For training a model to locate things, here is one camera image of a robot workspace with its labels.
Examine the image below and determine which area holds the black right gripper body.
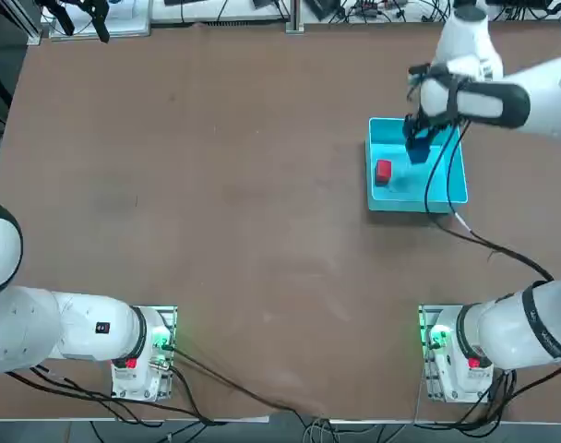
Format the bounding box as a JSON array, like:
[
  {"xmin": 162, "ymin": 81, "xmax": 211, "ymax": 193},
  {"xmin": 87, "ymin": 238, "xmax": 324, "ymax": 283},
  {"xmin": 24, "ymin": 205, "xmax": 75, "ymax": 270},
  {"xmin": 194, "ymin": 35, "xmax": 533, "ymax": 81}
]
[{"xmin": 412, "ymin": 113, "xmax": 458, "ymax": 136}]

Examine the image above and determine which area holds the blue cube block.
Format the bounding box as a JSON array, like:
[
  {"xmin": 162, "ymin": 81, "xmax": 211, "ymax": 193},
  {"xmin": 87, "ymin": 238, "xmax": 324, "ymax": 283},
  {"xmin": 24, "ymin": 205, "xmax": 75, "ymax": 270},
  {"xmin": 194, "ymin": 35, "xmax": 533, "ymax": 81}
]
[{"xmin": 408, "ymin": 143, "xmax": 430, "ymax": 166}]

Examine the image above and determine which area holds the red cube block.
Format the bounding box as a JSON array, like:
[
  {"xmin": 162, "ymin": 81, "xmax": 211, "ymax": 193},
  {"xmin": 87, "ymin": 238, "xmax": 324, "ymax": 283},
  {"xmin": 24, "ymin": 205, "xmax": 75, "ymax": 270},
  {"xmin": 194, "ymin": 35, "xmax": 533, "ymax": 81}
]
[{"xmin": 374, "ymin": 159, "xmax": 394, "ymax": 186}]

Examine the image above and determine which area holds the cyan open box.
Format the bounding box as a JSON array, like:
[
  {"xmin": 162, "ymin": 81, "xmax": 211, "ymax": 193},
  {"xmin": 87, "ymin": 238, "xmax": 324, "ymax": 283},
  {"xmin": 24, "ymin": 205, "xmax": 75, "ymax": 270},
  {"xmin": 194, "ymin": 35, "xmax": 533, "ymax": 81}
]
[{"xmin": 364, "ymin": 116, "xmax": 470, "ymax": 214}]

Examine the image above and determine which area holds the white flat box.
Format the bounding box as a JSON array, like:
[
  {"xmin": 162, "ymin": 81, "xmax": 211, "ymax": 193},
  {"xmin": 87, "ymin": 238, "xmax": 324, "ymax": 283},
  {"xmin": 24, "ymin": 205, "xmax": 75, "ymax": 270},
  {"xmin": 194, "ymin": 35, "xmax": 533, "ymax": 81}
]
[{"xmin": 47, "ymin": 0, "xmax": 151, "ymax": 39}]

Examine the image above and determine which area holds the power strip with red switches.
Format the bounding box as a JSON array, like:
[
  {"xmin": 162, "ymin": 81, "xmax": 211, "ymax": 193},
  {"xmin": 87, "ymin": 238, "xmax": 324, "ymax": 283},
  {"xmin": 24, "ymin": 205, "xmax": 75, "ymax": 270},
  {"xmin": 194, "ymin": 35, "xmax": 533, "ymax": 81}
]
[{"xmin": 349, "ymin": 0, "xmax": 407, "ymax": 16}]

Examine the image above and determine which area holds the black tripod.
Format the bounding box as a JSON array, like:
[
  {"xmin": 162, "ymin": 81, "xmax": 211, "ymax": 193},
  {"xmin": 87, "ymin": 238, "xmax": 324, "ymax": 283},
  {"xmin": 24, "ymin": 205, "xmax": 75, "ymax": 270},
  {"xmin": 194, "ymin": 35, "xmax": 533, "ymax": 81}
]
[{"xmin": 35, "ymin": 0, "xmax": 112, "ymax": 45}]

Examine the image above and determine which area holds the aluminium frame post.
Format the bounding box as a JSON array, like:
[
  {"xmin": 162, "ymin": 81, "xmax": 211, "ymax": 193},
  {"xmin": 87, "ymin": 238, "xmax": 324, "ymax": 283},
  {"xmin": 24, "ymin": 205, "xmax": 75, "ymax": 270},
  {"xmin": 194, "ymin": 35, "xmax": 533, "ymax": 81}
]
[{"xmin": 285, "ymin": 0, "xmax": 305, "ymax": 34}]

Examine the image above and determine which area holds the black table cable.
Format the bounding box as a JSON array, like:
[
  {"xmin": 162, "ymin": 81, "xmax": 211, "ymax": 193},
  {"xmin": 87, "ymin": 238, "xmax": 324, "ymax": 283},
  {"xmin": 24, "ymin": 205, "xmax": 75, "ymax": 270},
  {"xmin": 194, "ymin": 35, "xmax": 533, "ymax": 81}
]
[{"xmin": 167, "ymin": 343, "xmax": 330, "ymax": 424}]

